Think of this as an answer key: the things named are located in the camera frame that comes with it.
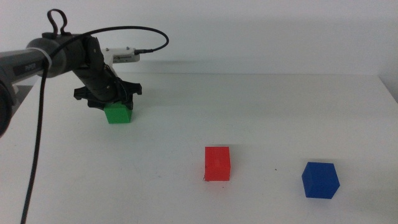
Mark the green cube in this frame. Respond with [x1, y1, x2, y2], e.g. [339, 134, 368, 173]
[104, 102, 133, 124]

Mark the red cube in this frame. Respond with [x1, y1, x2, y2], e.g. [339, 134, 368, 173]
[204, 146, 231, 182]

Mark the blue cube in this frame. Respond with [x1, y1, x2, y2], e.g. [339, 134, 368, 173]
[301, 161, 341, 200]

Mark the white zip tie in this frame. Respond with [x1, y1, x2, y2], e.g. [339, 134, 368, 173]
[30, 46, 53, 66]

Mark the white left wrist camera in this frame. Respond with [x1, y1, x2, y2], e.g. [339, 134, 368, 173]
[101, 46, 141, 68]

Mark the long black camera cable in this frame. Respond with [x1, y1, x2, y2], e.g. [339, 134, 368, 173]
[19, 26, 170, 224]

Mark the short black cable loop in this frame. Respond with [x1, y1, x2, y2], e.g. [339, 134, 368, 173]
[47, 8, 72, 35]

